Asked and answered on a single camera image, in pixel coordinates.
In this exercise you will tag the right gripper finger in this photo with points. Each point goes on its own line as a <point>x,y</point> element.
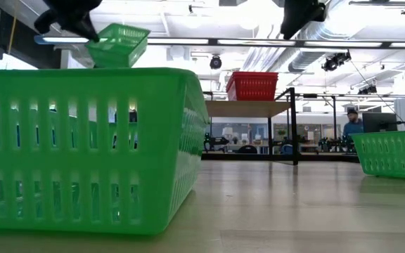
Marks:
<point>294,26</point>

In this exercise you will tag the black computer monitor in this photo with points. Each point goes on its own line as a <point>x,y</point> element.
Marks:
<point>380,123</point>

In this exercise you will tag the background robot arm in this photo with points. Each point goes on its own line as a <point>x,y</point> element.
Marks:
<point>336,144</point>
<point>216,141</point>

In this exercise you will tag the window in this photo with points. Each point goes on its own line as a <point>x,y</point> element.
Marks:
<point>12,63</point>

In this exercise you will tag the silver ventilation duct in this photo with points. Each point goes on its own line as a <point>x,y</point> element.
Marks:
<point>308,58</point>

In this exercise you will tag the ceiling light strip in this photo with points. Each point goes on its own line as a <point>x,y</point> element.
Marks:
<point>174,40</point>

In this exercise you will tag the green plastic basket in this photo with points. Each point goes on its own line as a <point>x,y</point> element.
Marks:
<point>118,52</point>
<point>83,84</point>
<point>392,138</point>

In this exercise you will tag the black track light cluster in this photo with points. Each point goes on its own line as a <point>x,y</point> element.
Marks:
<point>367,89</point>
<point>336,61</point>

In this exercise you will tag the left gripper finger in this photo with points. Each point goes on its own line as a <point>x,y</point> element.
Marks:
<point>79,26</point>
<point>48,22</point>

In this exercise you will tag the wooden shelf black frame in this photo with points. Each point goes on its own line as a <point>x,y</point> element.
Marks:
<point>244,109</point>

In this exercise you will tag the black office chair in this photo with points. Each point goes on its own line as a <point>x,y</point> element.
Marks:
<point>247,149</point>

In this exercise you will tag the blue round chair back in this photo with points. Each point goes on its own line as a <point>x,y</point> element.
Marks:
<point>287,149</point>

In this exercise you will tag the dark ceiling fixture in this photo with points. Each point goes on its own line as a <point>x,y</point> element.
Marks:
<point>380,3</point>

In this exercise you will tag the person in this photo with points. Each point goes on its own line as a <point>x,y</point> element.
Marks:
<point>353,128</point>

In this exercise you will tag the black ceiling spotlight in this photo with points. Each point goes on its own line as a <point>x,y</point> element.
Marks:
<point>215,62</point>

